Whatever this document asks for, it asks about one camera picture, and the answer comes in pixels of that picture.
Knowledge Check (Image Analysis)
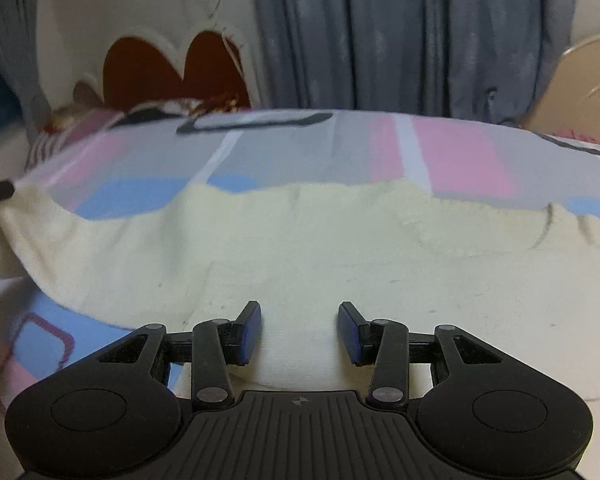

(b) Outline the cream knit small garment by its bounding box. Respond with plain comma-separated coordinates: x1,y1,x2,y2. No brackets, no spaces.
0,180,600,402

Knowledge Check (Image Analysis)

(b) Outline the pastel patchwork bed sheet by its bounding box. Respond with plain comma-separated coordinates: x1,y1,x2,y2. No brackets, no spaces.
0,109,600,413

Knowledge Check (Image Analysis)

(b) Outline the cream and red headboard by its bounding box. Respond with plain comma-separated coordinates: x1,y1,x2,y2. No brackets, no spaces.
27,0,268,133

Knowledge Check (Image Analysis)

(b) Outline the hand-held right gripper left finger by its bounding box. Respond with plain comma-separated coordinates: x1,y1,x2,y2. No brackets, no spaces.
97,301,264,409

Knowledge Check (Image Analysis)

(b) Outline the grey-blue curtain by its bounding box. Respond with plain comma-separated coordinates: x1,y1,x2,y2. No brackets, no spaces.
0,0,581,128

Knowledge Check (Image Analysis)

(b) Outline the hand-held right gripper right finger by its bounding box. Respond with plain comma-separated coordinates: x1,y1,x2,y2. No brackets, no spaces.
337,301,507,407

